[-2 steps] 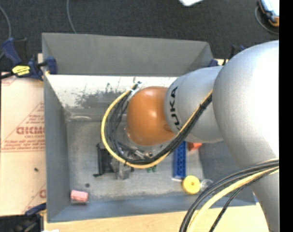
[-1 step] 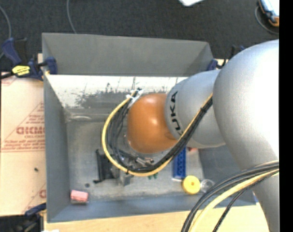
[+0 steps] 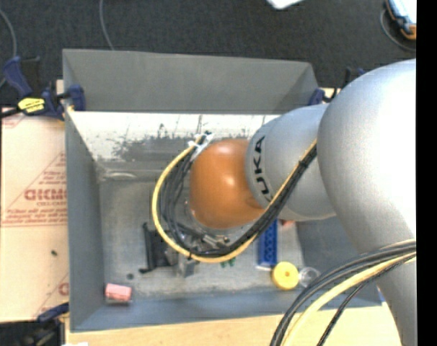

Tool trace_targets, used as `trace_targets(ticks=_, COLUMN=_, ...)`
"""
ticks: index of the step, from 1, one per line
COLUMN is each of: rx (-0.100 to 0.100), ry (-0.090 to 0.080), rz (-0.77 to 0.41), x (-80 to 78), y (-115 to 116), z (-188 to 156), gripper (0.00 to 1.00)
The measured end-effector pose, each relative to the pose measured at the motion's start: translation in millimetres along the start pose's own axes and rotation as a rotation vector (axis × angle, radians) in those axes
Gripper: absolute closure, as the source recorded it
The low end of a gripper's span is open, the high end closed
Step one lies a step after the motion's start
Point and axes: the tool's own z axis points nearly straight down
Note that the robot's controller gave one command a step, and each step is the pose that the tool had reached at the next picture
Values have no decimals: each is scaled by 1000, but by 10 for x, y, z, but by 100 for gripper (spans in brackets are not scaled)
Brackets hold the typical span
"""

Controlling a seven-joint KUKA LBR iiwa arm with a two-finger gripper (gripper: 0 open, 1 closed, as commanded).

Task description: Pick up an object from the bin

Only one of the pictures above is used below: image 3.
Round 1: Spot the grey metal bin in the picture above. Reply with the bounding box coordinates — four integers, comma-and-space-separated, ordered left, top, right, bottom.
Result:
61, 48, 384, 333

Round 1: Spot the blue flat toy block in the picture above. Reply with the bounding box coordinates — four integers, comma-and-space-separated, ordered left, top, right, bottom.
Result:
256, 218, 279, 268

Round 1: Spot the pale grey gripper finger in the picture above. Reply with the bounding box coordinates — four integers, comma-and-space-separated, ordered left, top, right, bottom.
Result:
175, 257, 200, 279
164, 247, 180, 267

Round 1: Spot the pink sponge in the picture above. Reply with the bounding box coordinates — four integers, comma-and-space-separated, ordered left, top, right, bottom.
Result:
104, 283, 133, 304

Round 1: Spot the brown cardboard board red print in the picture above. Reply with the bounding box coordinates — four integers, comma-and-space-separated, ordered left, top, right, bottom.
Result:
0, 106, 71, 324

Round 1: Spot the clear glass cup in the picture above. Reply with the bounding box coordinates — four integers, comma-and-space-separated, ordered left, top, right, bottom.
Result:
297, 267, 320, 288

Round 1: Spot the yellow ring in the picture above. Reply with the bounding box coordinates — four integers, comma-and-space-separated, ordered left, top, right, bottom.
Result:
271, 261, 299, 290

